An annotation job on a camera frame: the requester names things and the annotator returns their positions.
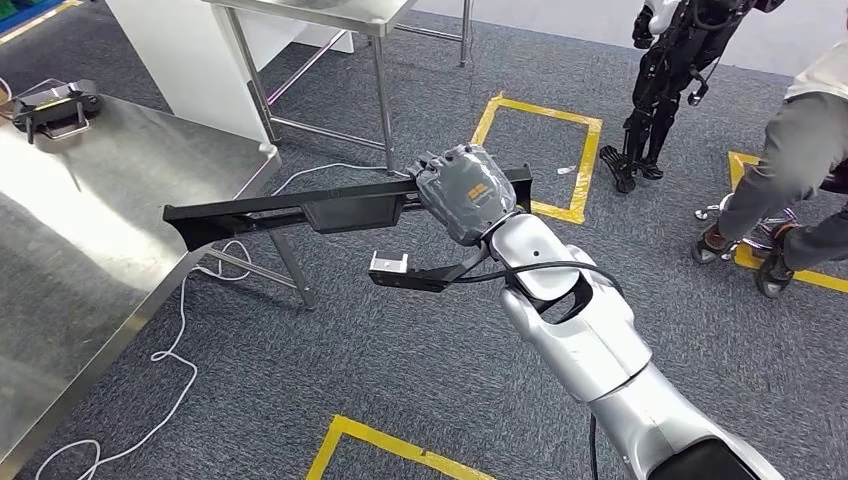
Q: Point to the white cabinet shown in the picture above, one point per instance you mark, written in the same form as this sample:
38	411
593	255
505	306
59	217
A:
185	60

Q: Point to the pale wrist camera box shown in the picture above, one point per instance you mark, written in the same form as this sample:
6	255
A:
389	262

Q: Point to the yellow floor tape square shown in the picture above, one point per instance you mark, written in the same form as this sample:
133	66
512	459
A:
586	166
821	281
397	444

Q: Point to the yellow floor tape line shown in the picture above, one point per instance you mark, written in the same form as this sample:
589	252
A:
40	22

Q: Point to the person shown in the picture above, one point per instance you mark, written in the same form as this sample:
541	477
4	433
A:
795	152

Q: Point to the long black plastic part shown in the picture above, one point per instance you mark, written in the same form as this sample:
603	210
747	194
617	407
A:
265	210

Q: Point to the chrome swivel stool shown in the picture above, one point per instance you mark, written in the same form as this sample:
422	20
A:
762	222

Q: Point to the blue floor platform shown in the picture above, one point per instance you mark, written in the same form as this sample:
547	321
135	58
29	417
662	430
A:
26	10

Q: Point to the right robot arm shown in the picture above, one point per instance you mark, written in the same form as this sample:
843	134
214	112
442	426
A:
596	344

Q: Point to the black camera bracket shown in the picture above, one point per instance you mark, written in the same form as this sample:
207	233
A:
424	278

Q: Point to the white paper scrap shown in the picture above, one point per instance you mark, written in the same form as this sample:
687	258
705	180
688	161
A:
567	169

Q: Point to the black humanoid robot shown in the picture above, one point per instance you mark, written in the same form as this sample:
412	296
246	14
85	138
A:
669	66

